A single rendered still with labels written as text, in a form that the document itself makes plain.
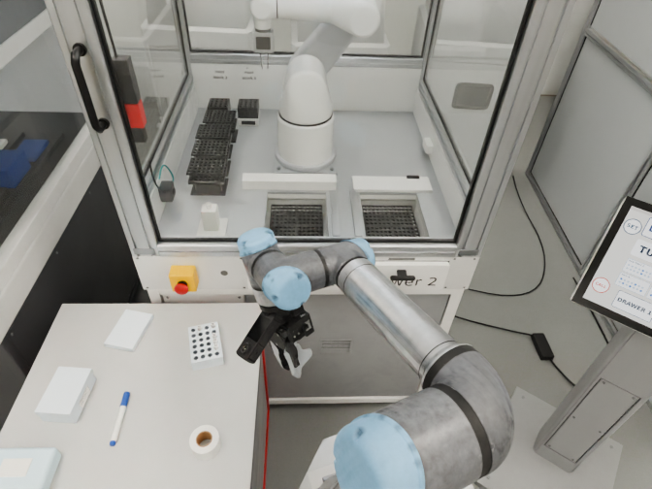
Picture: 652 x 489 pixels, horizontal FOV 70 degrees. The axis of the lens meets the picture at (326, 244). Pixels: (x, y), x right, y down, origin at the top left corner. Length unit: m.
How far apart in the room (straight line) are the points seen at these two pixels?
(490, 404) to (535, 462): 1.61
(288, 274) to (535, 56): 0.70
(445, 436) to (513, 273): 2.36
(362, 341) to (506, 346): 0.99
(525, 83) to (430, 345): 0.68
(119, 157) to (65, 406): 0.62
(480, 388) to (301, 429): 1.55
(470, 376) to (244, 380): 0.82
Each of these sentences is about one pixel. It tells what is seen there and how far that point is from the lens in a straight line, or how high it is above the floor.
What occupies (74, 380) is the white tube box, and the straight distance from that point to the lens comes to 1.39.
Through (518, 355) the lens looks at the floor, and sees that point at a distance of 2.51.
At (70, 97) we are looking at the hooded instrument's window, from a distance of 1.99.
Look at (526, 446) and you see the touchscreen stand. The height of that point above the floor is 0.04.
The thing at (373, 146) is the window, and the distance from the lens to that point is 1.16.
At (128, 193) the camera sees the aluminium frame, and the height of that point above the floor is 1.17.
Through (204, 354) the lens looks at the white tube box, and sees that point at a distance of 1.35.
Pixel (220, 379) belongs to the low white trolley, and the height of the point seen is 0.76.
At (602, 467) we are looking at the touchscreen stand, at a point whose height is 0.04.
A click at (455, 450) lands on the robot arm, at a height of 1.40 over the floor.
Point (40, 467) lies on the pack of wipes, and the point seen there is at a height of 0.80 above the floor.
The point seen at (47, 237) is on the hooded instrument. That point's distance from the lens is 1.74.
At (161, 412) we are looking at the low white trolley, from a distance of 1.33.
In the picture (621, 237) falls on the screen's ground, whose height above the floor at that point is 1.12.
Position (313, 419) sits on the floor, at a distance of 2.12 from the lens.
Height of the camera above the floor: 1.91
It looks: 43 degrees down
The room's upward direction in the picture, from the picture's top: 3 degrees clockwise
